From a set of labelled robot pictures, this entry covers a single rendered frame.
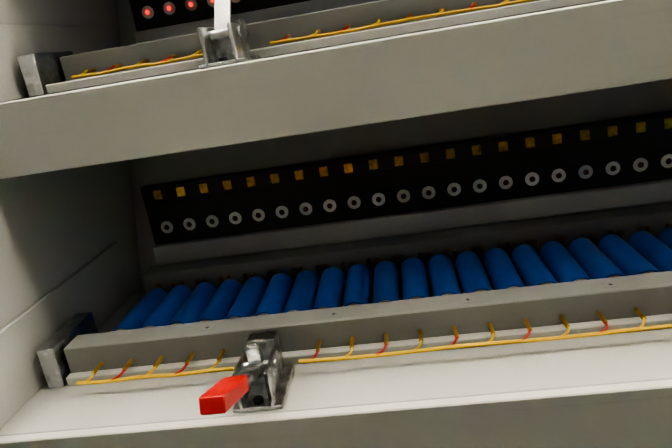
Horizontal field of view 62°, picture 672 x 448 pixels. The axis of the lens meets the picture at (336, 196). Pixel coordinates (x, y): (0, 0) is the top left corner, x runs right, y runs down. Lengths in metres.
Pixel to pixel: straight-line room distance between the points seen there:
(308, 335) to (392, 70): 0.17
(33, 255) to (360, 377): 0.24
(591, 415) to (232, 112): 0.25
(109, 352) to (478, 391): 0.23
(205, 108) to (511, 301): 0.21
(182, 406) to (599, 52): 0.30
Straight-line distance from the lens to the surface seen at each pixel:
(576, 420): 0.32
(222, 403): 0.26
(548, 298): 0.35
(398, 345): 0.35
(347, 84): 0.32
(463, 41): 0.32
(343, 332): 0.35
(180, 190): 0.49
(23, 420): 0.40
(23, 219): 0.43
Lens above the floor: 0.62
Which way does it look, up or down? 6 degrees up
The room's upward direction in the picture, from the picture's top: 7 degrees counter-clockwise
